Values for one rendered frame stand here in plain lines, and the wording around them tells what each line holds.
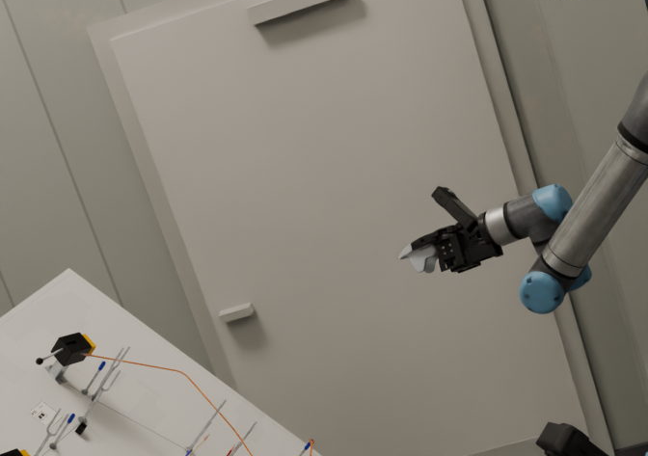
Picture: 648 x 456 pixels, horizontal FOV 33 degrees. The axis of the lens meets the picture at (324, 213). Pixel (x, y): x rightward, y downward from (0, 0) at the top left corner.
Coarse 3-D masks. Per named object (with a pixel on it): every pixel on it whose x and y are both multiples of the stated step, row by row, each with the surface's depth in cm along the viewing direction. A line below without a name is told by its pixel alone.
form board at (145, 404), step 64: (0, 320) 211; (64, 320) 222; (128, 320) 235; (0, 384) 198; (64, 384) 207; (128, 384) 218; (192, 384) 230; (0, 448) 185; (64, 448) 194; (128, 448) 203; (256, 448) 224
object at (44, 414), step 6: (42, 402) 200; (36, 408) 198; (42, 408) 199; (48, 408) 200; (30, 414) 196; (36, 414) 197; (42, 414) 198; (48, 414) 198; (54, 414) 199; (42, 420) 196; (48, 420) 197; (54, 420) 198
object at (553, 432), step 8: (552, 424) 99; (560, 424) 99; (568, 424) 98; (544, 432) 99; (552, 432) 98; (560, 432) 97; (568, 432) 96; (576, 432) 96; (544, 440) 98; (552, 440) 97; (560, 440) 96; (568, 440) 96; (576, 440) 96; (584, 440) 97; (544, 448) 99; (552, 448) 97; (560, 448) 96; (568, 448) 96; (576, 448) 96; (584, 448) 97; (592, 448) 97
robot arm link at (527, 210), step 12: (540, 192) 197; (552, 192) 195; (564, 192) 198; (504, 204) 201; (516, 204) 199; (528, 204) 197; (540, 204) 196; (552, 204) 194; (564, 204) 195; (504, 216) 200; (516, 216) 198; (528, 216) 197; (540, 216) 196; (552, 216) 195; (564, 216) 195; (516, 228) 199; (528, 228) 198; (540, 228) 197; (552, 228) 196; (540, 240) 198
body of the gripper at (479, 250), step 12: (480, 216) 204; (444, 228) 207; (456, 228) 206; (480, 228) 202; (444, 240) 208; (456, 240) 205; (468, 240) 206; (480, 240) 205; (492, 240) 203; (444, 252) 208; (456, 252) 205; (468, 252) 206; (480, 252) 204; (492, 252) 203; (444, 264) 206; (456, 264) 205; (468, 264) 206; (480, 264) 209
